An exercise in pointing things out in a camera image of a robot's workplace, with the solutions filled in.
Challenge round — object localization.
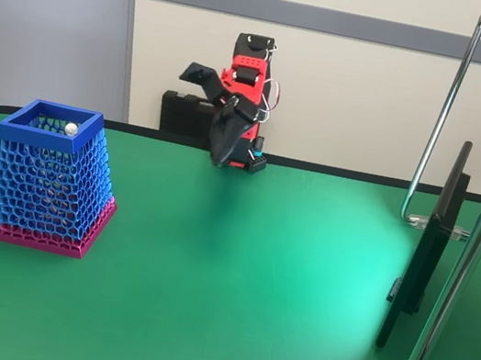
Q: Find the blue and magenta lattice basket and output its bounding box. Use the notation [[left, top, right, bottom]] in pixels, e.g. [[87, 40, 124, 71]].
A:
[[0, 94, 134, 265]]

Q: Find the black plastic tool case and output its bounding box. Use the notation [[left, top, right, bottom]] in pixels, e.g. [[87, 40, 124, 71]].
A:
[[155, 88, 223, 152]]

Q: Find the green table cloth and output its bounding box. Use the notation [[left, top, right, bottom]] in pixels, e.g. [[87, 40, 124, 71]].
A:
[[0, 100, 481, 360]]

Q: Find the clear plastic clip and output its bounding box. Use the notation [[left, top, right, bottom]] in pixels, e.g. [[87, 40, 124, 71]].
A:
[[406, 213, 471, 242]]

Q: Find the black flat monitor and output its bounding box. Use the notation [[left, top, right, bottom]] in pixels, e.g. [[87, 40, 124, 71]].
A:
[[374, 130, 479, 360]]

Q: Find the white and red servo cable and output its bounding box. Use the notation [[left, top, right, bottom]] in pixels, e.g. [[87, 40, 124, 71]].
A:
[[252, 43, 292, 127]]

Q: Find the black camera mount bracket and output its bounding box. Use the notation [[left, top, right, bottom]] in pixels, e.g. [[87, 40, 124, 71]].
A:
[[174, 60, 238, 109]]

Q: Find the grey wall rail strip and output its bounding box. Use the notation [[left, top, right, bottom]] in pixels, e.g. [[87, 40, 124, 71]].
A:
[[135, 0, 481, 65]]

